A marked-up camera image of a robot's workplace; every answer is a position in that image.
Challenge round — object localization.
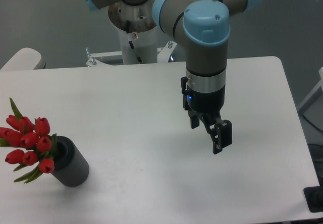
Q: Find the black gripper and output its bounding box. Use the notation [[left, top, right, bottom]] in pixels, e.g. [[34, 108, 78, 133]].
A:
[[181, 76, 232, 154]]

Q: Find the red tulip bouquet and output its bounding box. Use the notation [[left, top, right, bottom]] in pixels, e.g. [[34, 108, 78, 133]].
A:
[[1, 98, 59, 184]]

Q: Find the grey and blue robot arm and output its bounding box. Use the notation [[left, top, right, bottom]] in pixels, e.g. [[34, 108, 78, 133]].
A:
[[85, 0, 261, 154]]

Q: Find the dark grey ribbed vase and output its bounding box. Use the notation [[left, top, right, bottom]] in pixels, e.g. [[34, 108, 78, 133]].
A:
[[52, 136, 89, 187]]

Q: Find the white furniture edge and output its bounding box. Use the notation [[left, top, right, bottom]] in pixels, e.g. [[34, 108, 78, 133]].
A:
[[297, 68, 322, 116]]

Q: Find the white chair armrest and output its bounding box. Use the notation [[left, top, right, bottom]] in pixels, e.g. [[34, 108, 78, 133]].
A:
[[1, 47, 46, 72]]

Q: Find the white metal base frame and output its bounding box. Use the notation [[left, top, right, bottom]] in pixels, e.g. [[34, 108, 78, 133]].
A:
[[85, 40, 178, 68]]

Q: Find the black cable on pedestal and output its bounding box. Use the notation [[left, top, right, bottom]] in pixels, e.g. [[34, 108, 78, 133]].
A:
[[128, 40, 144, 64]]

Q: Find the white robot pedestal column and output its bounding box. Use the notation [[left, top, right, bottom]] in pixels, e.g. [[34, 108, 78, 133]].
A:
[[107, 0, 160, 65]]

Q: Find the black cable grommet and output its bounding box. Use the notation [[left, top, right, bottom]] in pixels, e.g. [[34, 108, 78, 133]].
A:
[[303, 186, 322, 213]]

